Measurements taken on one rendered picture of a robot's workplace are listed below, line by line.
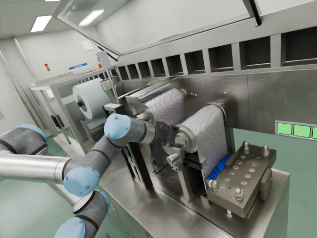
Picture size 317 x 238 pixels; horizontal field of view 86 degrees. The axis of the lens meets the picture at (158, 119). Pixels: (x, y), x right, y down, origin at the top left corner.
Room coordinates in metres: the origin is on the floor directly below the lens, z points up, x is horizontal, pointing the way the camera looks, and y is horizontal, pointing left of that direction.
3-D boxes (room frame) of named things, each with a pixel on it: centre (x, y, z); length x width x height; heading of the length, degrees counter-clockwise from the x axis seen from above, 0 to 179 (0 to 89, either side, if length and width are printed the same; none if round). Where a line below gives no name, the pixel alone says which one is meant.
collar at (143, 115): (0.85, 0.09, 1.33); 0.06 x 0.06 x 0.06; 37
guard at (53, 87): (1.92, 0.83, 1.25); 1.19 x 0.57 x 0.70; 37
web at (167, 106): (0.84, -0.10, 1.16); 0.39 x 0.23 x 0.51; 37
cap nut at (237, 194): (0.48, -0.22, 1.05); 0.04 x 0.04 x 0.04
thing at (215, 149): (0.69, -0.22, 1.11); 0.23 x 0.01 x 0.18; 127
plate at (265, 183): (0.55, -0.39, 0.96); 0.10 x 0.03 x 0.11; 127
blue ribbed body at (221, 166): (0.67, -0.23, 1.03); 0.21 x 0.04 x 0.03; 127
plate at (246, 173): (0.62, -0.32, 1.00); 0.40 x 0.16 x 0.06; 127
